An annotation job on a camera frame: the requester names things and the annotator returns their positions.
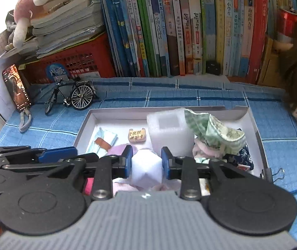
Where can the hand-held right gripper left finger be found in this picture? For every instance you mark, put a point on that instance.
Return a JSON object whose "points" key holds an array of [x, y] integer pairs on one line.
{"points": [[128, 161]]}

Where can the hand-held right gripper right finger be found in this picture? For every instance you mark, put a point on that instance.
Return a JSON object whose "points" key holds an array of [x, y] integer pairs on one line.
{"points": [[165, 162]]}

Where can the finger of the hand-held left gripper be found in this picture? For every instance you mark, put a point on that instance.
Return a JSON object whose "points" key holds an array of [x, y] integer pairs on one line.
{"points": [[57, 154], [34, 167]]}

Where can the white foam block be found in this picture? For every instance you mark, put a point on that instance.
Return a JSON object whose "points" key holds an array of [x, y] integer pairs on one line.
{"points": [[169, 135]]}

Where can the light blue face mask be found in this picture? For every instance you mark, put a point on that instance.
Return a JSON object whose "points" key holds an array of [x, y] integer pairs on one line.
{"points": [[106, 138]]}

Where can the white shallow cardboard box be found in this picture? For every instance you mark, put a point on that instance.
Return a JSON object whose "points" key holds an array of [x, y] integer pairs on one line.
{"points": [[112, 119]]}

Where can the pink scrunchie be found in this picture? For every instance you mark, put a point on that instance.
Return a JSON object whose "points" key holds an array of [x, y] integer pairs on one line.
{"points": [[88, 186]]}

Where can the green patterned cloth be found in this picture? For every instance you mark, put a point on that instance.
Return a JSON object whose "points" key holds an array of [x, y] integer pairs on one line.
{"points": [[216, 132]]}

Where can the beige scroll charm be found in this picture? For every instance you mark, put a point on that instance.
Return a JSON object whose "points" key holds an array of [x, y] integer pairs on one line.
{"points": [[137, 136]]}

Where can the small brown leather piece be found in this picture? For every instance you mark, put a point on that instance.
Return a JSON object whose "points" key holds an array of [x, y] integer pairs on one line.
{"points": [[102, 144]]}

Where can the black model bicycle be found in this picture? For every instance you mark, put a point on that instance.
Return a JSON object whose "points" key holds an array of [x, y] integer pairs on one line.
{"points": [[79, 96]]}

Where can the smartphone with lit screen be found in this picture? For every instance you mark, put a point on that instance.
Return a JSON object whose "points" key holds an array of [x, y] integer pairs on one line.
{"points": [[17, 88]]}

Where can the red plastic crate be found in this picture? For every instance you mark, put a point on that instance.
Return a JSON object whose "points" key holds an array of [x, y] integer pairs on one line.
{"points": [[86, 60]]}

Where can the small black box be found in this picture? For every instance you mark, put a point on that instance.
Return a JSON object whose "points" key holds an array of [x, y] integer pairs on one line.
{"points": [[213, 67]]}

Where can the black binder clip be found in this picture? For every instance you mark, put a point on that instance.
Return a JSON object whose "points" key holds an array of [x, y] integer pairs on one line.
{"points": [[274, 174]]}

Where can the blue checkered tablecloth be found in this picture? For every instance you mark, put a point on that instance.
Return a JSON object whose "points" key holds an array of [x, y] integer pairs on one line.
{"points": [[281, 135]]}

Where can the grey plush toy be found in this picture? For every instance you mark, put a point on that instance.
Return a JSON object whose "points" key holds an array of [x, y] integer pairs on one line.
{"points": [[11, 26]]}

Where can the row of upright books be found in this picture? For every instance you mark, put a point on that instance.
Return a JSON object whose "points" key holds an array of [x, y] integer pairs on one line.
{"points": [[190, 26]]}

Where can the brown cardboard box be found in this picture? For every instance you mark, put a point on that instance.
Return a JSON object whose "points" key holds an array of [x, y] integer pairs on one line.
{"points": [[268, 65]]}

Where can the stack of lying books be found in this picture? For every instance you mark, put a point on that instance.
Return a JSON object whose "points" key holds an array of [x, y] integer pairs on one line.
{"points": [[73, 13]]}

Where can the pink and white plush toy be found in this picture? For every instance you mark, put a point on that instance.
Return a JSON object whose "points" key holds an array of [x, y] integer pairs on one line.
{"points": [[26, 7]]}

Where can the brown haired monkey doll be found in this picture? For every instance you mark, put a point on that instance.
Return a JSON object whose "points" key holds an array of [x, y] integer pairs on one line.
{"points": [[296, 70]]}

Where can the red tin can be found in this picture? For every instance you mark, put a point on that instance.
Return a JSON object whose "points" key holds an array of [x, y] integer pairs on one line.
{"points": [[287, 23]]}

